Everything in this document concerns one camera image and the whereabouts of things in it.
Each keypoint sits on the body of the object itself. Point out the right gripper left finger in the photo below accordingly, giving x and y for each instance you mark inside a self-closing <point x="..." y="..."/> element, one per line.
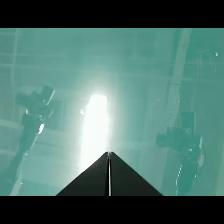
<point x="94" y="181"/>

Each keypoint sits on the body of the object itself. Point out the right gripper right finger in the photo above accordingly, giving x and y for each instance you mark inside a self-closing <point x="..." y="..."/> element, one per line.
<point x="128" y="181"/>

